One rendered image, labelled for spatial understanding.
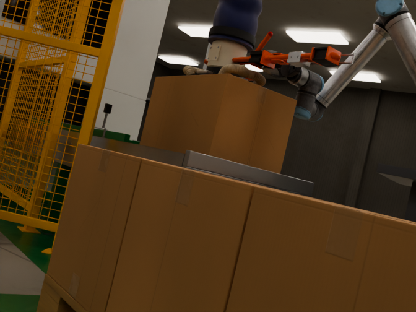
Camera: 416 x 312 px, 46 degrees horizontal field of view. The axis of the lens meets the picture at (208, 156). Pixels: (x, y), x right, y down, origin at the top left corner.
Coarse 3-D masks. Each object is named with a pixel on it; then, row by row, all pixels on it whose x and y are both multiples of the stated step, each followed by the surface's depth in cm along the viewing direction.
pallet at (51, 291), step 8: (48, 280) 144; (48, 288) 143; (56, 288) 139; (40, 296) 147; (48, 296) 142; (56, 296) 138; (64, 296) 134; (40, 304) 145; (48, 304) 141; (56, 304) 137; (64, 304) 137; (72, 304) 129
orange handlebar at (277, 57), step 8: (248, 56) 218; (264, 56) 209; (272, 56) 205; (280, 56) 201; (304, 56) 191; (336, 56) 181; (240, 64) 228; (248, 64) 224; (280, 64) 208; (248, 80) 260
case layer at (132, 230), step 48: (96, 192) 132; (144, 192) 112; (192, 192) 98; (240, 192) 87; (288, 192) 188; (96, 240) 126; (144, 240) 108; (192, 240) 95; (240, 240) 85; (288, 240) 76; (336, 240) 69; (384, 240) 63; (96, 288) 121; (144, 288) 104; (192, 288) 92; (240, 288) 82; (288, 288) 74; (336, 288) 67; (384, 288) 62
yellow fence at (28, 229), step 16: (32, 0) 361; (64, 0) 311; (80, 0) 279; (32, 16) 362; (48, 16) 332; (64, 16) 304; (48, 32) 323; (64, 32) 298; (80, 32) 278; (32, 48) 346; (48, 48) 317; (16, 64) 360; (32, 64) 331; (64, 64) 278; (16, 80) 361; (16, 96) 354; (64, 96) 277; (16, 112) 344; (32, 112) 315; (0, 128) 358; (48, 128) 277; (0, 144) 359; (48, 144) 274; (48, 160) 275; (0, 176) 343; (32, 192) 276; (32, 208) 273
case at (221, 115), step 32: (160, 96) 236; (192, 96) 213; (224, 96) 196; (256, 96) 205; (160, 128) 230; (192, 128) 208; (224, 128) 198; (256, 128) 207; (288, 128) 217; (256, 160) 209
